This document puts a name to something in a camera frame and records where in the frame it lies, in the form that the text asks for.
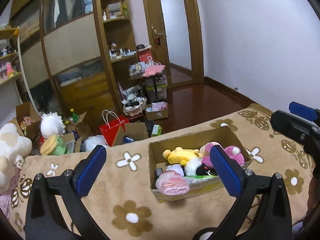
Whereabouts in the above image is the large white beige plush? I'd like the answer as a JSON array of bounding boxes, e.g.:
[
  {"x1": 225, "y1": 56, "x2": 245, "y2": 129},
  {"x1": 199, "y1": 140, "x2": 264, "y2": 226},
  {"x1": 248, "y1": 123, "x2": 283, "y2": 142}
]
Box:
[{"x1": 1, "y1": 123, "x2": 32, "y2": 194}]

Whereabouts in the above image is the pink tissue pack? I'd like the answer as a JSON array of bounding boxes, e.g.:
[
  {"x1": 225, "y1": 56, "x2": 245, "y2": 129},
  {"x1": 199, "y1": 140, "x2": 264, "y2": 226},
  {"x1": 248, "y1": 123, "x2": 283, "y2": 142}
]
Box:
[{"x1": 155, "y1": 171, "x2": 190, "y2": 196}]

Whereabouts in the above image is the small black side table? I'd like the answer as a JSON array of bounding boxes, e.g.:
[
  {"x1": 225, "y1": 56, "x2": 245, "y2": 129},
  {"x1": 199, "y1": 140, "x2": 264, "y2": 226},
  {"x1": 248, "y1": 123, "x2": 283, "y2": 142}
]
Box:
[{"x1": 129, "y1": 62, "x2": 168, "y2": 102}]

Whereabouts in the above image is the small cardboard box floor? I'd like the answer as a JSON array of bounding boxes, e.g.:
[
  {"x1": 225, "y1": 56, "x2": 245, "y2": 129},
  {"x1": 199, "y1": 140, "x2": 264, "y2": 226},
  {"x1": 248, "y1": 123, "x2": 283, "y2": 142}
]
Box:
[{"x1": 145, "y1": 101, "x2": 169, "y2": 120}]

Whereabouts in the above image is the pink plush bear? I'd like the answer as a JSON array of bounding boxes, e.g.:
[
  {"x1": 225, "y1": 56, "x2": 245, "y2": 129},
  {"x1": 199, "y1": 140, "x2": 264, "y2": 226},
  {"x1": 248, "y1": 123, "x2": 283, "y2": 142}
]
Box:
[{"x1": 200, "y1": 142, "x2": 245, "y2": 168}]

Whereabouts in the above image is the white round plush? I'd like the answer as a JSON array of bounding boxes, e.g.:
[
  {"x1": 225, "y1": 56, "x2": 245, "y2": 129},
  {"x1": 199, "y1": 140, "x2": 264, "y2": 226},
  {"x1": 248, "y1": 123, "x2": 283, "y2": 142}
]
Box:
[{"x1": 40, "y1": 112, "x2": 66, "y2": 140}]

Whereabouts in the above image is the white fluffy plush toy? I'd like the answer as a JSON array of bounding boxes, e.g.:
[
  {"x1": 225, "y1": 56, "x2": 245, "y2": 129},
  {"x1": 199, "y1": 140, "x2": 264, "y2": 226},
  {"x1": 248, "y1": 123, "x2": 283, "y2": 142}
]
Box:
[{"x1": 184, "y1": 158, "x2": 202, "y2": 176}]

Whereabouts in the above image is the cardboard box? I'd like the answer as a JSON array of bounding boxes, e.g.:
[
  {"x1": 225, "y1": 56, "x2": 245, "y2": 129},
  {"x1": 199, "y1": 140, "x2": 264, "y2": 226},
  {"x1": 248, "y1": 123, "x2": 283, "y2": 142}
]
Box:
[{"x1": 149, "y1": 126, "x2": 251, "y2": 203}]

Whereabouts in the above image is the white-haired black plush doll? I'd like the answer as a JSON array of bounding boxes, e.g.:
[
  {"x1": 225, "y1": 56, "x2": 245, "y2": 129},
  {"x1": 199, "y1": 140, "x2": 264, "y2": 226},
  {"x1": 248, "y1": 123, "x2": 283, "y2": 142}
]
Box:
[{"x1": 166, "y1": 163, "x2": 218, "y2": 177}]

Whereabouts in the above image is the wicker basket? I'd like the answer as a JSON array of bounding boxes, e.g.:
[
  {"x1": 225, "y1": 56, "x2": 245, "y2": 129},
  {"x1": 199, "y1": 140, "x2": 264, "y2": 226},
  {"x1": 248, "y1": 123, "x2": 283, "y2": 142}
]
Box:
[{"x1": 122, "y1": 96, "x2": 147, "y2": 117}]

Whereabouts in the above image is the wooden door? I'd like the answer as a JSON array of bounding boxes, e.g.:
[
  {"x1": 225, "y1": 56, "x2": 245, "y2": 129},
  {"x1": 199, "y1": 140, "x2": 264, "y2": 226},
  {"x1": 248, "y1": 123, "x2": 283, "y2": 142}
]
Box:
[{"x1": 143, "y1": 0, "x2": 204, "y2": 87}]

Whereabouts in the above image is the dark blue small box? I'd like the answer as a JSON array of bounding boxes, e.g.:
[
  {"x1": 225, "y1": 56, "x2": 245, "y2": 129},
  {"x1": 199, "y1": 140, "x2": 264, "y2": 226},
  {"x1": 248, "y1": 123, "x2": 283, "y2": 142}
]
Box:
[{"x1": 155, "y1": 167, "x2": 163, "y2": 180}]

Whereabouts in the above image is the wooden corner shelf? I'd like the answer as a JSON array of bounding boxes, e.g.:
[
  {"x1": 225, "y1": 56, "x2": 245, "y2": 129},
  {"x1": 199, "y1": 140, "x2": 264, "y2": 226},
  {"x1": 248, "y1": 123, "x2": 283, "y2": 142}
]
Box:
[{"x1": 93, "y1": 0, "x2": 138, "y2": 113}]

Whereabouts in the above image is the wooden wardrobe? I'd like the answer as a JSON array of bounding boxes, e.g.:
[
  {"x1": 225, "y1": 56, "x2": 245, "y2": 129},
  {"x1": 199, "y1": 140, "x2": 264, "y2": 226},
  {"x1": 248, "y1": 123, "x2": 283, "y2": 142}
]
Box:
[{"x1": 10, "y1": 0, "x2": 116, "y2": 124}]

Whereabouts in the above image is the green yellow plush toy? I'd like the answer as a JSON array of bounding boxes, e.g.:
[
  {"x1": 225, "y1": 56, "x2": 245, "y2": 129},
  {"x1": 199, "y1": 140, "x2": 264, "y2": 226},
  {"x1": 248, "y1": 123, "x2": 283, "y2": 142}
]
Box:
[{"x1": 40, "y1": 134, "x2": 71, "y2": 156}]

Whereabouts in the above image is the red paper bag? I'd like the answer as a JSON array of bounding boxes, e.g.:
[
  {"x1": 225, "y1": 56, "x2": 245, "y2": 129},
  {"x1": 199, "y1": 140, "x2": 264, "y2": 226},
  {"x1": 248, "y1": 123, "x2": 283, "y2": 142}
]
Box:
[{"x1": 99, "y1": 109, "x2": 130, "y2": 146}]

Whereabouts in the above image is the white toy shelf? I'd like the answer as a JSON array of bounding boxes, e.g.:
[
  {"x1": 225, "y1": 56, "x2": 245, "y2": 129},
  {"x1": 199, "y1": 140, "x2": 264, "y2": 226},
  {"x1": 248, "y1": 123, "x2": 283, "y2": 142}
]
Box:
[{"x1": 1, "y1": 23, "x2": 37, "y2": 125}]

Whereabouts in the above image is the green tissue pack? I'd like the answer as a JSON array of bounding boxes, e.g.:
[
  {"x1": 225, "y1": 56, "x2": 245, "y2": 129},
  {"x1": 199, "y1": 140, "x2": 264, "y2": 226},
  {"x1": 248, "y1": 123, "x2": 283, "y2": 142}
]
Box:
[{"x1": 183, "y1": 176, "x2": 216, "y2": 184}]

